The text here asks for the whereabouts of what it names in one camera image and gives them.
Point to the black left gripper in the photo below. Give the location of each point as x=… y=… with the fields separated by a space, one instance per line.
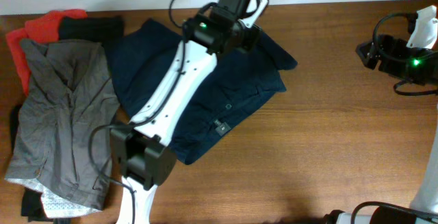
x=246 y=44

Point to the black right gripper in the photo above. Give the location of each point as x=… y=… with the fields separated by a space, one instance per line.
x=382 y=42

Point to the navy blue shorts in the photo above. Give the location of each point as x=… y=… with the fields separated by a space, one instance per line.
x=239 y=85

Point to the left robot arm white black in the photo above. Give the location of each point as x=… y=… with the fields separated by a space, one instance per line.
x=142 y=146

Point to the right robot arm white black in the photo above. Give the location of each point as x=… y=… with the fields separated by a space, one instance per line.
x=424 y=205

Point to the black garment top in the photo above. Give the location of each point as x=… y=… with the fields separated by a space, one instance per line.
x=102 y=30

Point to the black garment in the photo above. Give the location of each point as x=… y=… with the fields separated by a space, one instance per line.
x=32 y=208
x=102 y=30

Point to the red garment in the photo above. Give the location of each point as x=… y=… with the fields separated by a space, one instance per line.
x=42 y=30

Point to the grey shorts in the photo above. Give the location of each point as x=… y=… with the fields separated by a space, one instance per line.
x=70 y=94

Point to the white mesh garment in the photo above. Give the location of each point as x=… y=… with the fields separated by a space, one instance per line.
x=53 y=205

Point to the black garment bottom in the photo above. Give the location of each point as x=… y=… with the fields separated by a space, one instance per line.
x=32 y=208

